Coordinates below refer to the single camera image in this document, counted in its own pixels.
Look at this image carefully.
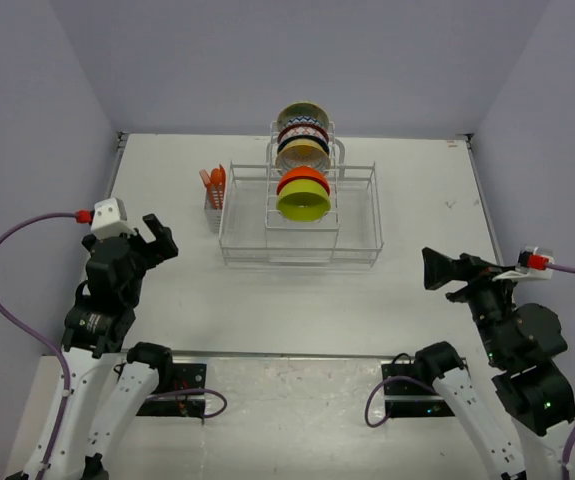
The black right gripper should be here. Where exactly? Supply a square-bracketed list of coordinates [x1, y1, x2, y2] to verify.
[421, 244, 524, 361]

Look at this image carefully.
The lime green bowl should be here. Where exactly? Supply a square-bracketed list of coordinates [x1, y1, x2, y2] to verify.
[276, 179, 331, 222]

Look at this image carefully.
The orange bowl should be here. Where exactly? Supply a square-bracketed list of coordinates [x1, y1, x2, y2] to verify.
[276, 166, 331, 196]

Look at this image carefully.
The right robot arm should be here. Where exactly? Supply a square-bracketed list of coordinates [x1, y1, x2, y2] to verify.
[422, 247, 575, 479]

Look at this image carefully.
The white cutlery caddy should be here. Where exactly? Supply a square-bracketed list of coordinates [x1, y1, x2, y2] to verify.
[204, 184, 225, 234]

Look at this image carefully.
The orange plastic fork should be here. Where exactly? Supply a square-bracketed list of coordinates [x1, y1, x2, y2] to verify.
[199, 169, 218, 210]

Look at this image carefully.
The orange plastic spoon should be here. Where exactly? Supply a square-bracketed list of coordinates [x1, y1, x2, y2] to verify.
[210, 168, 221, 209]

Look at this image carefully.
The orange plastic knife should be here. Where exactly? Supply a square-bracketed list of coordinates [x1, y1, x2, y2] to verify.
[217, 164, 227, 208]

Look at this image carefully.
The yellow patterned bowl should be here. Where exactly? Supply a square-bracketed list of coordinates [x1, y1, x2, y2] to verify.
[274, 139, 331, 173]

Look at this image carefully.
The red rimmed patterned bowl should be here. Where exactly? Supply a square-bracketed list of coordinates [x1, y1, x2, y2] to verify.
[278, 123, 329, 147]

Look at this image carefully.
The blue zigzag patterned bowl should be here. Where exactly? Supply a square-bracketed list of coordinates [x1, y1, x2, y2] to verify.
[276, 101, 330, 130]

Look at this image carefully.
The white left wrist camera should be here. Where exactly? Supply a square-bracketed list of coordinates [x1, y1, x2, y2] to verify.
[91, 197, 135, 240]

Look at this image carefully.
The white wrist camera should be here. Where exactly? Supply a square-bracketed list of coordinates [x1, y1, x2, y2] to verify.
[493, 246, 554, 282]
[91, 197, 135, 240]

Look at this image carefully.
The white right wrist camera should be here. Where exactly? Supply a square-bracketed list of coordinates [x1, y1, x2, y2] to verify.
[493, 246, 554, 282]

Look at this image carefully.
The white wire dish rack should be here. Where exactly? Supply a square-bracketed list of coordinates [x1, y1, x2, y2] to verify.
[219, 121, 384, 267]

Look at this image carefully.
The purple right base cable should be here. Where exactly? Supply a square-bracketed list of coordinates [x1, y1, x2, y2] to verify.
[364, 375, 436, 429]

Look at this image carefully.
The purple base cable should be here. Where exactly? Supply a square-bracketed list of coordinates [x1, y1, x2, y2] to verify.
[147, 388, 229, 419]
[364, 375, 436, 429]

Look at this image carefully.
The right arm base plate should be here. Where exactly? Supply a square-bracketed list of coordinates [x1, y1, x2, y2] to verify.
[381, 361, 454, 419]

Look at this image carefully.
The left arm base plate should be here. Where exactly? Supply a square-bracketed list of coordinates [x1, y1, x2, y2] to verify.
[136, 363, 207, 419]

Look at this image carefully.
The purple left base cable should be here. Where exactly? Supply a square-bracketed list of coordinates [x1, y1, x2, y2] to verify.
[147, 388, 229, 419]

